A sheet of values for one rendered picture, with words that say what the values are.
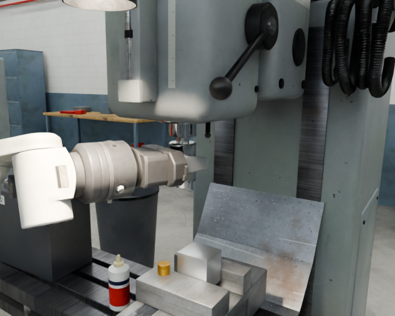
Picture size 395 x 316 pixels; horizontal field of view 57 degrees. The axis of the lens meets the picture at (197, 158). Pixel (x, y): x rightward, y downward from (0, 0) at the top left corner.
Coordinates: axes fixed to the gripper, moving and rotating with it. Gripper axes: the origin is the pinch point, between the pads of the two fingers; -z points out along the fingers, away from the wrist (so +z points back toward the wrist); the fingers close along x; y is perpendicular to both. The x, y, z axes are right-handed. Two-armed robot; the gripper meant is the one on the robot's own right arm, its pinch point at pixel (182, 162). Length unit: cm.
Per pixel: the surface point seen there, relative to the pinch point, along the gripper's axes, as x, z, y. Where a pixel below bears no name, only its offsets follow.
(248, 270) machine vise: -8.7, -8.7, 19.1
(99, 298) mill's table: 14.9, 9.8, 30.3
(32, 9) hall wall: 776, -158, -163
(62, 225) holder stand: 27.8, 12.9, 18.0
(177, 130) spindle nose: -1.3, 2.0, -5.7
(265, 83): -6.3, -12.9, -13.8
